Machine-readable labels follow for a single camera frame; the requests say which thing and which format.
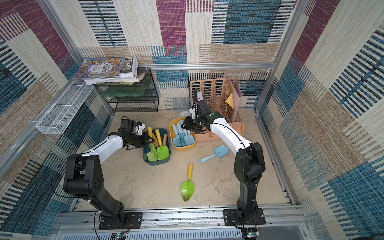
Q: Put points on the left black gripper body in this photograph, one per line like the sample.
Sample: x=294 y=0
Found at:
x=138 y=141

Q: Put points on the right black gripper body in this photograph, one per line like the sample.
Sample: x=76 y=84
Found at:
x=189 y=126

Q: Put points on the light blue shovel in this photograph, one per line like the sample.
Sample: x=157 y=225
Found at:
x=220 y=152
x=177 y=140
x=189 y=140
x=180 y=135

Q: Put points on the green shovel wooden handle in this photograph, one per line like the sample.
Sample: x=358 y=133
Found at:
x=164 y=141
x=151 y=156

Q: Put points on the green shovel yellow handle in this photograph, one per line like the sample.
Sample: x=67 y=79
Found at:
x=162 y=152
x=152 y=144
x=188 y=187

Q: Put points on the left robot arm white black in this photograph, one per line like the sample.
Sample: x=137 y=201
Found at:
x=84 y=176

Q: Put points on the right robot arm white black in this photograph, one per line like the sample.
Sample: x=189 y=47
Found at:
x=249 y=163

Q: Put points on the dark teal storage tray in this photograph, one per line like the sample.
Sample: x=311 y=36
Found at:
x=147 y=149

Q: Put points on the yellow storage tray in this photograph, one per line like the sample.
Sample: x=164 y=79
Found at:
x=173 y=135

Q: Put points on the white alarm clock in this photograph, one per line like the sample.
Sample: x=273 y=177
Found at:
x=184 y=114

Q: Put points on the pink desk file organizer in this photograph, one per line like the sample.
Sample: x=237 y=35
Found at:
x=215 y=92

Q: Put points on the pink folder with yellow paper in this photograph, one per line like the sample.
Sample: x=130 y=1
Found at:
x=234 y=97

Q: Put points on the stack of white books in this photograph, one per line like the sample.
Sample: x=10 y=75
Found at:
x=129 y=75

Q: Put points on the colorful picture book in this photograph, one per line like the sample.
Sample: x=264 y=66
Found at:
x=99 y=68

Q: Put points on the black wire shelf rack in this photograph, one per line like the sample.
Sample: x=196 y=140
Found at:
x=139 y=96

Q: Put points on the white wire mesh basket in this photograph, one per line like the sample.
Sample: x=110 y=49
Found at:
x=60 y=115

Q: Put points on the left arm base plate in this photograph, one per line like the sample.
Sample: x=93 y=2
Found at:
x=130 y=220

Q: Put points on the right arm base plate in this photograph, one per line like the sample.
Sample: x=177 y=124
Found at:
x=235 y=218

